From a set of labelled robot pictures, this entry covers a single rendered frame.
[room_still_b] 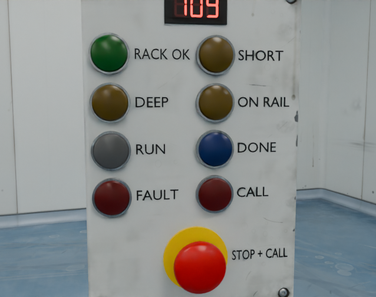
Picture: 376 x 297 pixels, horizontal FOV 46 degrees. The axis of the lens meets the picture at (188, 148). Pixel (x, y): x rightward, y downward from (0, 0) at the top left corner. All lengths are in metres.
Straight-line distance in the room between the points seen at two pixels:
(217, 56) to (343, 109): 4.46
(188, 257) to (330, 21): 4.76
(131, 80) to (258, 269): 0.18
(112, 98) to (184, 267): 0.14
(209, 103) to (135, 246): 0.13
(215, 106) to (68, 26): 3.72
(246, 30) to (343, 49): 4.48
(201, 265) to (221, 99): 0.12
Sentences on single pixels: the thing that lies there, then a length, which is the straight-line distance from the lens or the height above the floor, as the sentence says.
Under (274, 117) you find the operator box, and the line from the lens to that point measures 0.36.
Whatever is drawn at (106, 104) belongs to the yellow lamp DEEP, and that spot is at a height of 1.08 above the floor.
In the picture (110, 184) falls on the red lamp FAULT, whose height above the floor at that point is 1.02.
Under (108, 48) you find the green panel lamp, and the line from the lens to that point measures 0.33.
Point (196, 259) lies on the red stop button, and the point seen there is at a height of 0.96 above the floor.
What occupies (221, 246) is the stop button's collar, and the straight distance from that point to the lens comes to 0.37.
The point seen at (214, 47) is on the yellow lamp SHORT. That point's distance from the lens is 0.34.
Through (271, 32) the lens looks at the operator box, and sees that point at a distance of 0.36.
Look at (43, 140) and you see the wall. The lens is 3.99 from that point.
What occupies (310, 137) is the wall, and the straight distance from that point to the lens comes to 4.93.
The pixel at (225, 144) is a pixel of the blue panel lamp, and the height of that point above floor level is 1.05.
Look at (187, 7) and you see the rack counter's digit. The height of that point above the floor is 1.15.
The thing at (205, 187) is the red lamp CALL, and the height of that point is 1.01.
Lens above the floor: 1.08
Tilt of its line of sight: 7 degrees down
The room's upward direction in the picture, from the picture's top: straight up
